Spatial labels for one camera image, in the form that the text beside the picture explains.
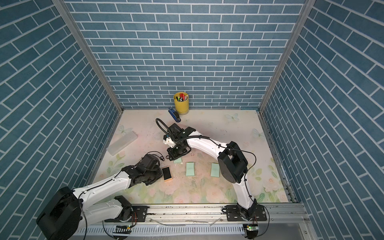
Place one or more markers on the aluminium front rail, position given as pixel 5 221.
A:
pixel 206 221

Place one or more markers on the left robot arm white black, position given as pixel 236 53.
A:
pixel 70 210

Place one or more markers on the blue stapler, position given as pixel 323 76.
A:
pixel 175 115

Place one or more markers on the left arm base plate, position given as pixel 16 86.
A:
pixel 134 214

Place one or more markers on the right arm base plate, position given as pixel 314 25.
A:
pixel 236 213

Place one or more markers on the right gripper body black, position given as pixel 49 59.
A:
pixel 180 149

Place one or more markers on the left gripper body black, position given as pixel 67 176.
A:
pixel 153 176

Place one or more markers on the tan box base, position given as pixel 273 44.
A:
pixel 167 173

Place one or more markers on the markers in cup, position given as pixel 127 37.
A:
pixel 181 97

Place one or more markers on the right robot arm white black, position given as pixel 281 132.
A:
pixel 232 162

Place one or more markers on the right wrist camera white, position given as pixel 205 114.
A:
pixel 168 141

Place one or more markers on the yellow pen cup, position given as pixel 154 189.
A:
pixel 182 107

